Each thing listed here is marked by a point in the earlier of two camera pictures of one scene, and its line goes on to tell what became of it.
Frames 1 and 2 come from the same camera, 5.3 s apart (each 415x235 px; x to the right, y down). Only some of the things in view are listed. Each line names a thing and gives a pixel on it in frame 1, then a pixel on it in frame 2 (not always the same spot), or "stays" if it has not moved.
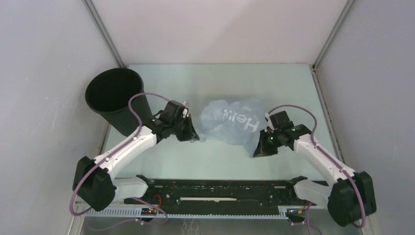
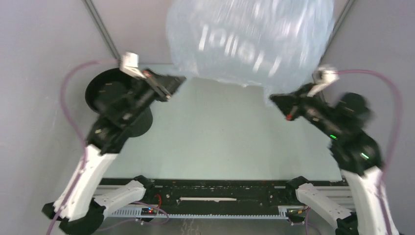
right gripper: x=263 y=149 → x=288 y=102
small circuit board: x=149 y=211 stays
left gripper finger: x=186 y=131 → x=161 y=83
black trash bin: x=108 y=92 stays
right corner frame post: x=313 y=67 stays
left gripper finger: x=184 y=133 → x=169 y=84
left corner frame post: x=103 y=33 stays
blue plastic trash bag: x=239 y=122 → x=274 y=45
